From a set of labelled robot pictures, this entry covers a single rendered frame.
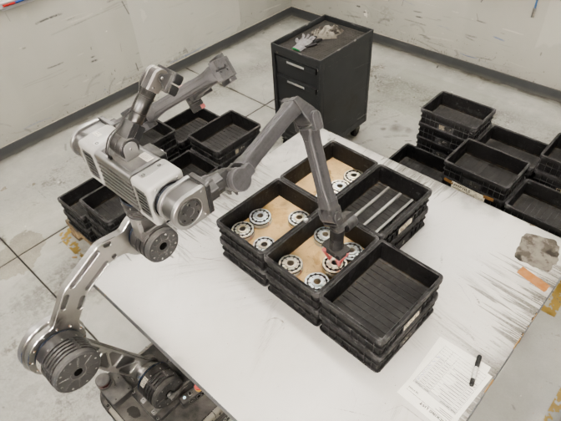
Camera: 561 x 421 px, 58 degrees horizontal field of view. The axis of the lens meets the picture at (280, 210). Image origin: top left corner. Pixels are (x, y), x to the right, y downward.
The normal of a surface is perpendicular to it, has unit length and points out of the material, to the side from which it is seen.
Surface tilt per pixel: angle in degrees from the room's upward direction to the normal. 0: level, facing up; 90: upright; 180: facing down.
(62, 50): 90
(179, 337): 0
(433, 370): 0
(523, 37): 90
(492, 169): 0
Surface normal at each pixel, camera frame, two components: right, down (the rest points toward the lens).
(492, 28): -0.68, 0.53
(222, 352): -0.05, -0.73
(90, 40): 0.73, 0.44
